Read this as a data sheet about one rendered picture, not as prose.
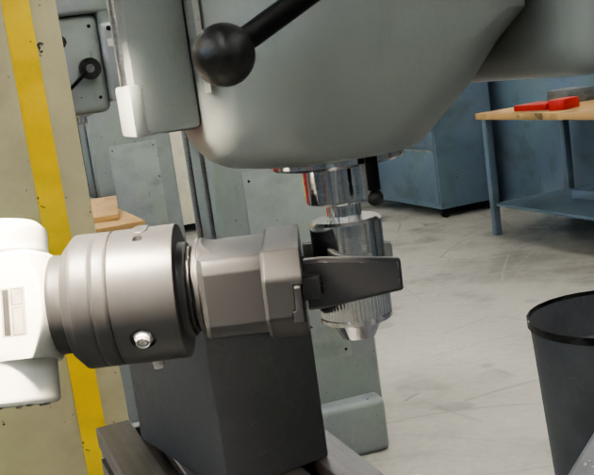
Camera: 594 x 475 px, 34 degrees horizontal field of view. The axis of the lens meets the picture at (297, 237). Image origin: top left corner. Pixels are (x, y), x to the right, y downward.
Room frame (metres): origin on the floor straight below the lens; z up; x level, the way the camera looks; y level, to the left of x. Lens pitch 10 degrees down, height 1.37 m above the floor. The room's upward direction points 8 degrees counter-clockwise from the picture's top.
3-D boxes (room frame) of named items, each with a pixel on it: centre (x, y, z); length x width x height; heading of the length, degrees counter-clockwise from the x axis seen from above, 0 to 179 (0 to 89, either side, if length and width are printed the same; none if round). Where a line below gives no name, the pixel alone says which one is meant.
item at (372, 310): (0.62, -0.03, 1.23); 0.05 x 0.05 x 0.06
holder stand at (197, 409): (1.01, 0.11, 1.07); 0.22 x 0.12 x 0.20; 31
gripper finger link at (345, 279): (0.58, -0.03, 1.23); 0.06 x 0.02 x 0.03; 89
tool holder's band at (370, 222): (0.62, -0.03, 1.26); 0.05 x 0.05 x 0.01
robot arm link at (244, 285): (0.62, 0.06, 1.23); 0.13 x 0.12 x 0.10; 179
